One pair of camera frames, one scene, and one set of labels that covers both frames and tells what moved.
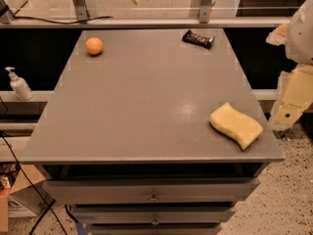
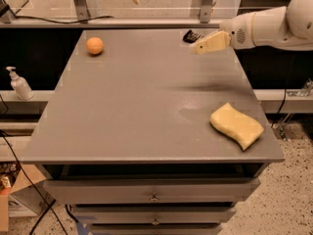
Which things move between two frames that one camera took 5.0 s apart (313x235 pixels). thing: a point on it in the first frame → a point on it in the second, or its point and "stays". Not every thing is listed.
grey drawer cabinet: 126,137 stays
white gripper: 301,38 → 237,31
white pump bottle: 19,86 stays
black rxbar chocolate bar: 199,40 stays
